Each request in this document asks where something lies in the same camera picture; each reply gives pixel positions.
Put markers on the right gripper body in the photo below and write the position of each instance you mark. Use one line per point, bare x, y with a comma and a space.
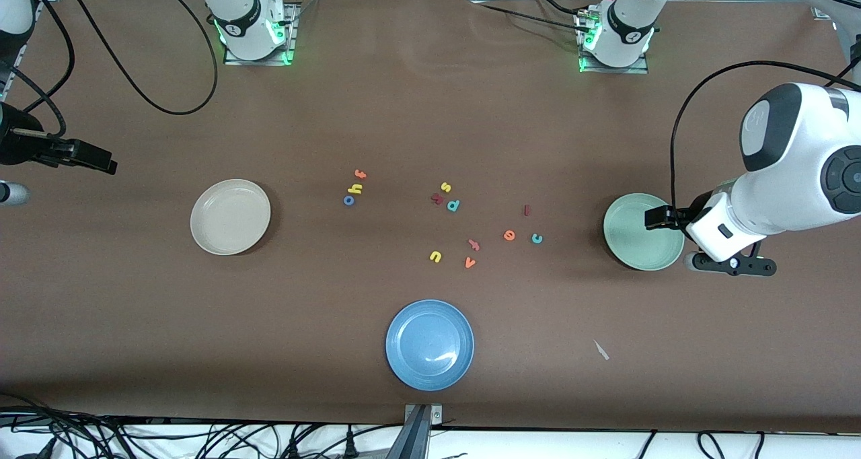
20, 139

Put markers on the green plate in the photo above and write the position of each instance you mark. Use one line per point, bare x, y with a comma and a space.
639, 247

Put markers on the beige plate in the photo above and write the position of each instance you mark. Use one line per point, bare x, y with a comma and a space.
230, 217

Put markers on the small white paper scrap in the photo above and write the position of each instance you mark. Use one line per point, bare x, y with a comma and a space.
601, 350

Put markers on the brown table cover sheet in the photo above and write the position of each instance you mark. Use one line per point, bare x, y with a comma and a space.
430, 109

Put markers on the blue plate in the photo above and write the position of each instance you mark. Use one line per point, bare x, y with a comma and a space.
429, 344

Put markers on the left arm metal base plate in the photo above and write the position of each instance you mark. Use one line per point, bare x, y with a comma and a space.
615, 71

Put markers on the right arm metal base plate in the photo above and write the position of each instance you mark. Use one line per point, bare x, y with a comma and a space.
290, 42

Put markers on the grey camera stand bracket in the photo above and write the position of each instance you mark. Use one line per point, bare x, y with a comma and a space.
418, 432

